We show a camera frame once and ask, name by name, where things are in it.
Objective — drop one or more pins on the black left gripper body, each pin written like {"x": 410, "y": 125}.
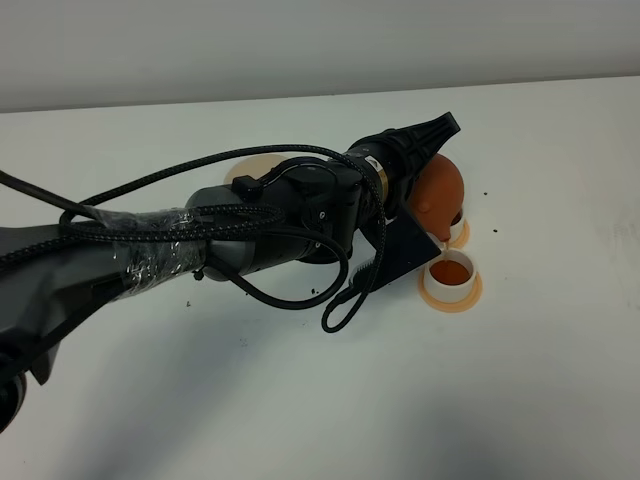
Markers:
{"x": 383, "y": 165}

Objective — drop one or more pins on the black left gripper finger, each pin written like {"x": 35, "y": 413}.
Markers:
{"x": 417, "y": 144}

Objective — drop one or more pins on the brown round teapot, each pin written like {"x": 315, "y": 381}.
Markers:
{"x": 437, "y": 197}

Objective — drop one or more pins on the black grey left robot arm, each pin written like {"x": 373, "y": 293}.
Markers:
{"x": 321, "y": 228}

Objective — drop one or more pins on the beige round teapot saucer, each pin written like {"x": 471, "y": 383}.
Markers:
{"x": 254, "y": 166}

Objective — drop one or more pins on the far white teacup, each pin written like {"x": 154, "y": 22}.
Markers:
{"x": 457, "y": 225}

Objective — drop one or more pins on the white teacup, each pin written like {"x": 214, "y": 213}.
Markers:
{"x": 452, "y": 267}
{"x": 457, "y": 225}

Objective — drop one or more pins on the far orange coaster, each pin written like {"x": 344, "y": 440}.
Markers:
{"x": 461, "y": 241}

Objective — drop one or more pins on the orange coaster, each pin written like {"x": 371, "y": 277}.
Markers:
{"x": 461, "y": 241}
{"x": 450, "y": 298}

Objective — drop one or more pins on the near white teacup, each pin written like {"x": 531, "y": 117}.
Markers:
{"x": 452, "y": 267}

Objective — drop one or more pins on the near orange coaster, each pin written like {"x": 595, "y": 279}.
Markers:
{"x": 450, "y": 298}

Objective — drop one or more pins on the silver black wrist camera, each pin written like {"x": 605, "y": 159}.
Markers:
{"x": 407, "y": 247}

